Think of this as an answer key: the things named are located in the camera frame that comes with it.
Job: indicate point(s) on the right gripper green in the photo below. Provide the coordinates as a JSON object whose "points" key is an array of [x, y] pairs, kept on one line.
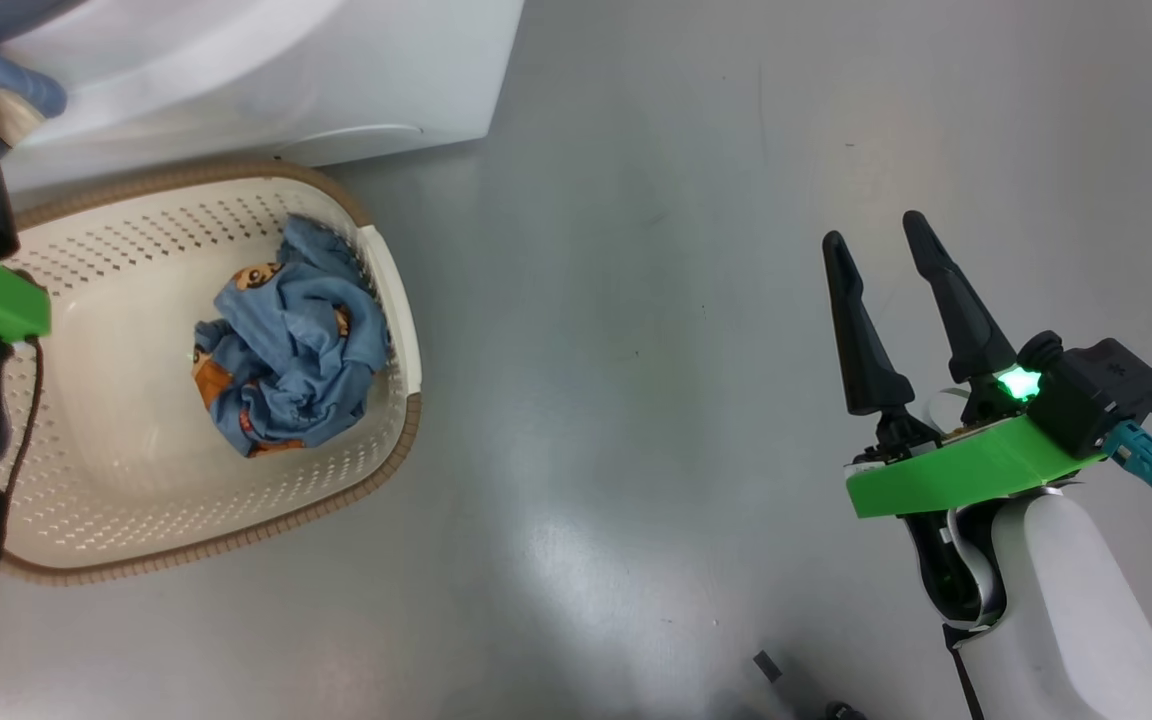
{"points": [[966, 470]]}

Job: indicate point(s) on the blue bear-print garment with white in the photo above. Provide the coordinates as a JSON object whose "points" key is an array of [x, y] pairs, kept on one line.
{"points": [[6, 75]]}

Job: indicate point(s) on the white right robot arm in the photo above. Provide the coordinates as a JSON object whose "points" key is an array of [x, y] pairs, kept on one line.
{"points": [[1076, 610]]}

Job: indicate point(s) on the white front-load washing machine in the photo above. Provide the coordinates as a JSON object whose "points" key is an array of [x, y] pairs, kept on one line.
{"points": [[386, 70]]}

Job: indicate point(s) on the cream perforated laundry basket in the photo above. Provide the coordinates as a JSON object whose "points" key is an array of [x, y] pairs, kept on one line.
{"points": [[136, 480]]}

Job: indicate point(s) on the round white filter cover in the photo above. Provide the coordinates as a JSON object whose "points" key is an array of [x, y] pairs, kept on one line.
{"points": [[356, 145]]}

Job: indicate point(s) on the black round knob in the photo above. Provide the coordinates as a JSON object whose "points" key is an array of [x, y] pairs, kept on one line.
{"points": [[844, 712]]}

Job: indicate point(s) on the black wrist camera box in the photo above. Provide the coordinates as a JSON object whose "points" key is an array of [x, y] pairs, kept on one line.
{"points": [[1101, 395]]}

